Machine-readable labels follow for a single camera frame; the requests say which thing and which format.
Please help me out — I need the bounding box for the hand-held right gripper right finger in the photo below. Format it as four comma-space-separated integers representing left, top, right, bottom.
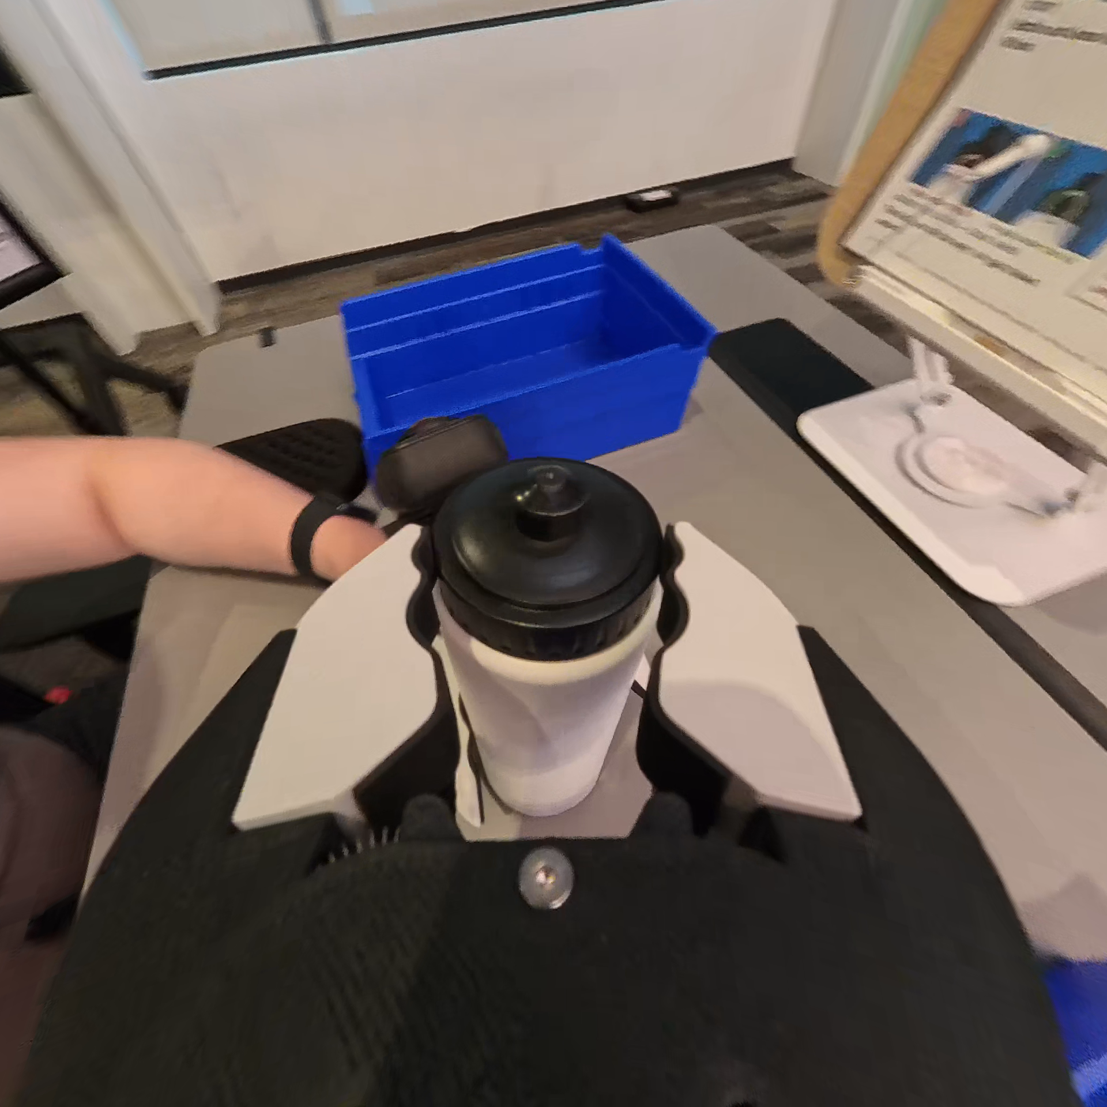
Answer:
636, 522, 863, 845

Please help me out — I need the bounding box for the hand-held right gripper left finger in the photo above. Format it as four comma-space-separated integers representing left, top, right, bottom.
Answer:
231, 525, 460, 853

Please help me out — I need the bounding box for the white plastic bottle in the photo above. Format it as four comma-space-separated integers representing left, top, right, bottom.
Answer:
432, 588, 663, 819

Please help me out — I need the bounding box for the blue plastic bin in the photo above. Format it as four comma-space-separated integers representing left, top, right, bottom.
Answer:
1042, 956, 1107, 1099
340, 233, 717, 472

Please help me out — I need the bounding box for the black bottle lid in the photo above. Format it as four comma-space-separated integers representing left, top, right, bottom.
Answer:
430, 459, 665, 663

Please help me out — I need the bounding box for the person's left forearm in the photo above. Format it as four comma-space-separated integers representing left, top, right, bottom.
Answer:
0, 435, 299, 576

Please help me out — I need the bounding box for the person's left hand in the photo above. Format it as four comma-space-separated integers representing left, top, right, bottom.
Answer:
315, 519, 387, 583

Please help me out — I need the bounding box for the black wrist band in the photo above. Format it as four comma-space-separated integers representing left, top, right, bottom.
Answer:
290, 494, 377, 581

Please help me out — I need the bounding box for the black rectangular table pad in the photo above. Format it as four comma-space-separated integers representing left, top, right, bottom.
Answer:
709, 318, 870, 417

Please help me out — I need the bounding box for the black framed sign stand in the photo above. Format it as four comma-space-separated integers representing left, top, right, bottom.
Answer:
0, 194, 187, 438

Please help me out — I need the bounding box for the instruction board on white stand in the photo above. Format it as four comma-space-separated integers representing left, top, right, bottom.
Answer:
817, 0, 1107, 606

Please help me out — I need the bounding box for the thin black cable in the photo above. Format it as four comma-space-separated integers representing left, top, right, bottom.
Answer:
456, 696, 498, 801

